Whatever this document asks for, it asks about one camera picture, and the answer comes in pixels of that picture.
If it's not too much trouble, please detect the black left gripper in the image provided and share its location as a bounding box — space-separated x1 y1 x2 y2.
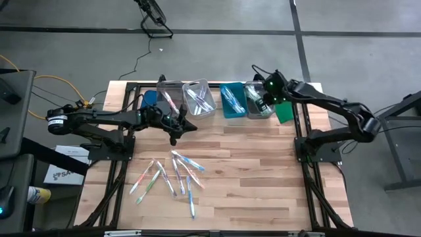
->
144 104 199 146

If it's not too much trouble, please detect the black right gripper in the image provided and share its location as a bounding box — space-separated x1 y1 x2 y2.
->
257 69 291 114

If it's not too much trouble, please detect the green toothbrush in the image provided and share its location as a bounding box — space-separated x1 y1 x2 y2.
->
136 169 162 205
246 86 264 111
247 90 269 115
253 98 274 115
246 85 262 105

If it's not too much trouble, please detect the blue toothbrush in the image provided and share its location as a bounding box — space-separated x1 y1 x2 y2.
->
225 87 246 114
170 150 206 172
220 84 243 112
186 176 196 220
223 87 244 113

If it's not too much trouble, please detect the orange toothbrush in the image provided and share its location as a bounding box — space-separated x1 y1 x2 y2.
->
129 159 155 195
176 158 206 190
162 91 180 115
162 90 175 109

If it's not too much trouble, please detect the smoky transparent plastic bin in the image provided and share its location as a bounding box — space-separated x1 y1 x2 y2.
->
156 80 184 118
243 80 276 119

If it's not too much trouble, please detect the teal plastic bin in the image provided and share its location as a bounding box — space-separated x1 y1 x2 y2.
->
219 81 248 119

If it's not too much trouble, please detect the green plastic lid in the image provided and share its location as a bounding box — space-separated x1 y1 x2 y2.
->
274 101 295 124

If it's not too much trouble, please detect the white plastic bin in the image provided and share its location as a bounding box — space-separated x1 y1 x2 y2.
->
182 78 218 120

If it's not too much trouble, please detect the blue plastic lid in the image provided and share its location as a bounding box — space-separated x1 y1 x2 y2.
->
141 90 159 109

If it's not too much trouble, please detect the black floor fan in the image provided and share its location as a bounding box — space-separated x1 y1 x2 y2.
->
133 0 174 40

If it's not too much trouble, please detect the white cardboard box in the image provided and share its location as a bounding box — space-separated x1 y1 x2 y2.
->
43 144 93 186

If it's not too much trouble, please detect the black metal desk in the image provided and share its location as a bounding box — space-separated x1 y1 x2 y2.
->
374 90 421 192

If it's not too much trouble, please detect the black diagonal beam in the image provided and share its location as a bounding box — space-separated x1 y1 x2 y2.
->
20 136 90 177

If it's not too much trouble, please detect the yellow spray can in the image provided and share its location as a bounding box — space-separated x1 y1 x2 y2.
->
26 186 52 205

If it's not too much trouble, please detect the grey desk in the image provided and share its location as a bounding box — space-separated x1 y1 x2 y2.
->
0 153 36 234
0 68 36 159

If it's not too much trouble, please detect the black computer mouse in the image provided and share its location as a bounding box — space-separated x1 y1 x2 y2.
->
0 185 16 220

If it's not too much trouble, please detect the black right camera cable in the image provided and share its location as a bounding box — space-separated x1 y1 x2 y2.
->
251 65 274 82

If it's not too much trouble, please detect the black camera cable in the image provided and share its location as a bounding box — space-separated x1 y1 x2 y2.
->
98 93 145 116
251 65 274 82

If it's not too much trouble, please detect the black left camera cable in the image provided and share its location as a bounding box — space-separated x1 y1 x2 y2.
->
98 93 145 116

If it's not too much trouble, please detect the black floor cable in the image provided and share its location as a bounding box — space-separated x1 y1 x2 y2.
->
117 32 153 81

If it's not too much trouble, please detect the silver metal bracket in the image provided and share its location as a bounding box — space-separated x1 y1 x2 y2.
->
103 230 143 237
287 231 326 237

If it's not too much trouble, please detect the black power cable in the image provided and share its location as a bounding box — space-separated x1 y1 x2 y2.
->
341 124 421 155

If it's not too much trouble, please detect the yellow extension cord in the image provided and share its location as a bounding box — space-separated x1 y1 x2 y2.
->
0 54 87 121

